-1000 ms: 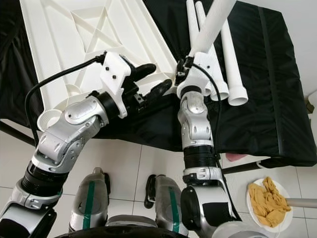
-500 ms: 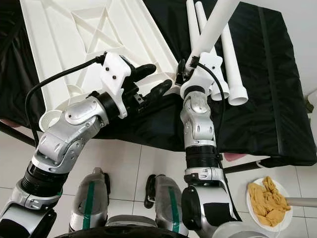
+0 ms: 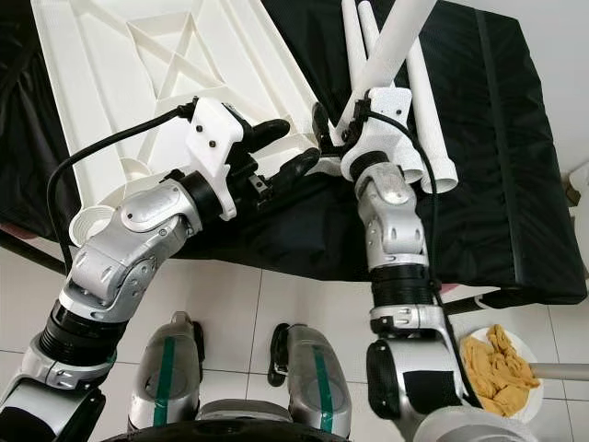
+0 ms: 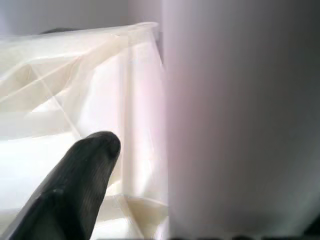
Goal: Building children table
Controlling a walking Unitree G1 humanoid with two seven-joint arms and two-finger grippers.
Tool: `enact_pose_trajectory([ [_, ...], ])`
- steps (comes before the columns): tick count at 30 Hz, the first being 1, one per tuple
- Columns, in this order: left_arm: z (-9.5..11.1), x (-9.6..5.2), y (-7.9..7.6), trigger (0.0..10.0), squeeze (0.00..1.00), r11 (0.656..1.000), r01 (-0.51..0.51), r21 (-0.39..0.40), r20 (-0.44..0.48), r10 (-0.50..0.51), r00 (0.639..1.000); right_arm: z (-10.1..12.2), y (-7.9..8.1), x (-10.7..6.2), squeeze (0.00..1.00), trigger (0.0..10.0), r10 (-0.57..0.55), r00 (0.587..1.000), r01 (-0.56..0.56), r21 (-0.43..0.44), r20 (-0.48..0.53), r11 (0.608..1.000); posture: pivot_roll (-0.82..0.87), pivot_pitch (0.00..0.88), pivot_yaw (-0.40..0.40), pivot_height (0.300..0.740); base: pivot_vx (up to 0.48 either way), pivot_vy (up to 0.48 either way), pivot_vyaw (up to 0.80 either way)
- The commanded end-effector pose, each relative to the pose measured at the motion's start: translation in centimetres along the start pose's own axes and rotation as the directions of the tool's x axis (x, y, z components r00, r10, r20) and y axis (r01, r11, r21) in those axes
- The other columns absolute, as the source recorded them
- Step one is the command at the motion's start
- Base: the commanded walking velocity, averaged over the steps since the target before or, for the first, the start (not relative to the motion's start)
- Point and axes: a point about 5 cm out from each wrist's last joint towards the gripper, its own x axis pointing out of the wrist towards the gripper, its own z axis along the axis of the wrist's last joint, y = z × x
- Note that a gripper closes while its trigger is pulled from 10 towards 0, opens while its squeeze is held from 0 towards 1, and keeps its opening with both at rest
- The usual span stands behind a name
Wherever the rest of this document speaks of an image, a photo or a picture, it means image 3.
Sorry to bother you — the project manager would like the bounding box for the silver right robot leg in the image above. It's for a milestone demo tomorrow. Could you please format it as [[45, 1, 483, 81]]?
[[271, 322, 352, 438]]

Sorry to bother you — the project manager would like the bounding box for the silver robot leg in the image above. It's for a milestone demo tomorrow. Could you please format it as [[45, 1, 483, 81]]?
[[129, 311, 208, 429], [271, 322, 352, 438]]

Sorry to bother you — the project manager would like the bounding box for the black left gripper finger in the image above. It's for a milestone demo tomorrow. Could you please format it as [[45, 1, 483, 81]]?
[[262, 147, 322, 192], [244, 117, 292, 148]]

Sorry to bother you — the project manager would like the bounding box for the silver left robot leg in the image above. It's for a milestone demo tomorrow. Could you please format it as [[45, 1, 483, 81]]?
[[129, 311, 208, 429]]

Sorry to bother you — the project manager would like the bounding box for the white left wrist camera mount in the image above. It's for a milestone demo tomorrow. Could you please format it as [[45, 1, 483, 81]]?
[[187, 97, 251, 222]]

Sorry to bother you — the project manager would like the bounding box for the black metal table leg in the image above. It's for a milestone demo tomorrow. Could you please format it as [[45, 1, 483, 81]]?
[[0, 226, 56, 268], [444, 295, 502, 316]]

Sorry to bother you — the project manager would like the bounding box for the white plastic table top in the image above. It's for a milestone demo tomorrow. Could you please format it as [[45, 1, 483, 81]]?
[[29, 0, 332, 248]]

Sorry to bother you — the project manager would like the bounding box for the yellow crumpled cloth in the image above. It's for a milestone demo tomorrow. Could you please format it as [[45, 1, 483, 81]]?
[[460, 324, 539, 415]]

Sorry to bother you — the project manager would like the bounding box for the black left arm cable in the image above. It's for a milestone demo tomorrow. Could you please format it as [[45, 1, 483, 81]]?
[[44, 101, 200, 273]]

